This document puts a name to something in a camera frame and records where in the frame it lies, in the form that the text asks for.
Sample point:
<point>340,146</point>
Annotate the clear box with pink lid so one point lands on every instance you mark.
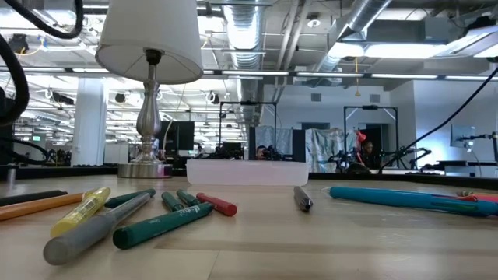
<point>247,173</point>

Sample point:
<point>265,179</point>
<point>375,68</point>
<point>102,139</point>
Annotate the red crayon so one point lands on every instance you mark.
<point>218,204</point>

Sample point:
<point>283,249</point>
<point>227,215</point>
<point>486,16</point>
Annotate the black pen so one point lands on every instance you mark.
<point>302,198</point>
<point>31,196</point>

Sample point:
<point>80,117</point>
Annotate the teal multicolour pen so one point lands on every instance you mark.
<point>389,198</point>

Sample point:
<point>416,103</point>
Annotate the yellow highlighter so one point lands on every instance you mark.
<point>83,210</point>

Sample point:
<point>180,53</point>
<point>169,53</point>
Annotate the grey marker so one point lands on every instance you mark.
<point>89,229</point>

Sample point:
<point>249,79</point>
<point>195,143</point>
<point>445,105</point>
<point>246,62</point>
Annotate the pink highlighter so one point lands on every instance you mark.
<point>451,196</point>

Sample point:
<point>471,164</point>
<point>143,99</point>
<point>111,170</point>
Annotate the orange pencil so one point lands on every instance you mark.
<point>39,206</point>

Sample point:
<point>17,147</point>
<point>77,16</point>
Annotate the pink pen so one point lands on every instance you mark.
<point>486,198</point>

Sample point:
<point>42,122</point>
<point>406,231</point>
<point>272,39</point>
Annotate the person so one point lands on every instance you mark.
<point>367,153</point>
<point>260,152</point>

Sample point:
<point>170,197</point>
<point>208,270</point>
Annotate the dark background monitor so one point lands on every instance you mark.
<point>179,136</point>

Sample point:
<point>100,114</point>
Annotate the translucent plastic sheet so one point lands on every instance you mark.
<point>325,148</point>

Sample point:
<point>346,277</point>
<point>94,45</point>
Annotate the white cabinet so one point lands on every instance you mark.
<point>116,153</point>

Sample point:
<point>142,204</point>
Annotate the white shade silver table lamp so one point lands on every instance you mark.
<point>149,39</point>

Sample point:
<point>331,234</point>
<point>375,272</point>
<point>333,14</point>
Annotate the white building column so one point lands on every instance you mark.
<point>88,120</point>

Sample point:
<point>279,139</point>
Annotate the green exit sign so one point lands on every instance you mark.
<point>36,138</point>

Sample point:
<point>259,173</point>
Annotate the black frame stand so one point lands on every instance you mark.
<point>249,103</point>
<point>369,107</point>

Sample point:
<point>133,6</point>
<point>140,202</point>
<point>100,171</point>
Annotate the silver ventilation duct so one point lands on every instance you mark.
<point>365,11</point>
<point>245,35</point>

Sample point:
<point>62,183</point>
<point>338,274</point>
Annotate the grey wall monitor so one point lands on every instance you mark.
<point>462,135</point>

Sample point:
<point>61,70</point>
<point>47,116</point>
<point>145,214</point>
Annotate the grey metal post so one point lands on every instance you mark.
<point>11,175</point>

